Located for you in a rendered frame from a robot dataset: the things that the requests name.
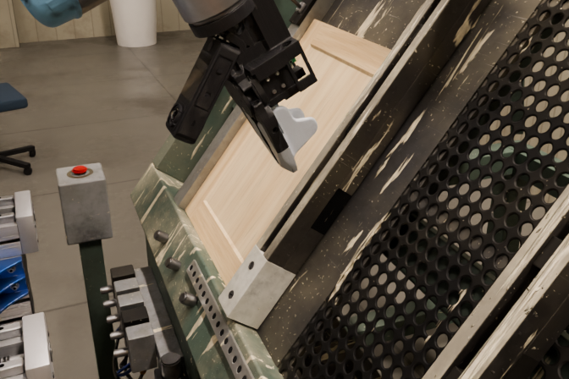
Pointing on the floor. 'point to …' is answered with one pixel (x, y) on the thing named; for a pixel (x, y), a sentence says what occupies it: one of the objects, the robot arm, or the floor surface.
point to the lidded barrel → (135, 15)
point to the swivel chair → (9, 101)
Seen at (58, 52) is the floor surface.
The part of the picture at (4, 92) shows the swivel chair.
